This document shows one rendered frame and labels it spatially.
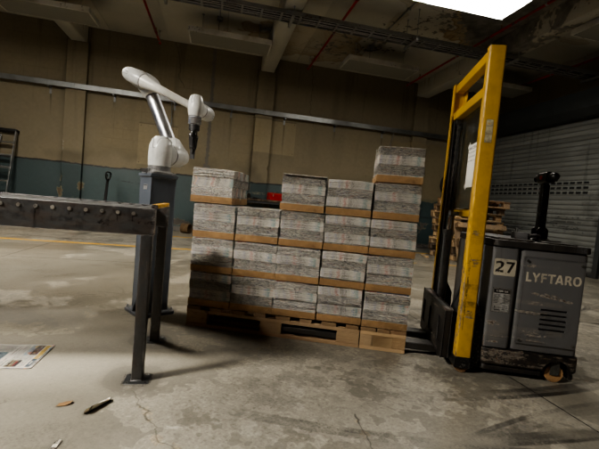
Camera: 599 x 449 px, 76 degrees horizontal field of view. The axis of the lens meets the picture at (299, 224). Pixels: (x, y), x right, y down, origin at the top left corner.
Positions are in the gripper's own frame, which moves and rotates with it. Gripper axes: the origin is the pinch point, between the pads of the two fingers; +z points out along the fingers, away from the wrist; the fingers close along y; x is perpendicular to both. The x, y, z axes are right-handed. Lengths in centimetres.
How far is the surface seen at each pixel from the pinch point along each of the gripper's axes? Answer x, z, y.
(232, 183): -36.3, 19.6, -19.1
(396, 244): -144, 49, -20
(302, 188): -83, 19, -19
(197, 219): -15, 45, -19
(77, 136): 463, -74, 501
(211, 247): -26, 62, -19
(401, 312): -152, 91, -19
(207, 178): -18.9, 17.4, -18.2
